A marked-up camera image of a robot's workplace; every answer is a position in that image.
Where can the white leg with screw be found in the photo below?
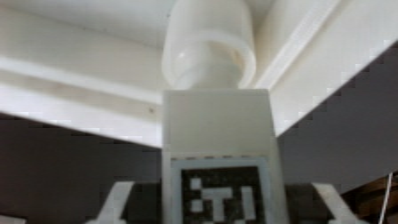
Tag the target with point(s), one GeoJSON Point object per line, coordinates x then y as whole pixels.
{"type": "Point", "coordinates": [223, 186]}

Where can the white square tabletop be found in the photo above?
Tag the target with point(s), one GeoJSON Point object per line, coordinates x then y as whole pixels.
{"type": "Point", "coordinates": [81, 50]}

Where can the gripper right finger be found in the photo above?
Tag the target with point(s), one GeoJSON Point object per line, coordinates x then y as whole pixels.
{"type": "Point", "coordinates": [344, 216]}

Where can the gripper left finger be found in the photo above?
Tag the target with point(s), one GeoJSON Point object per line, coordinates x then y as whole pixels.
{"type": "Point", "coordinates": [113, 208]}

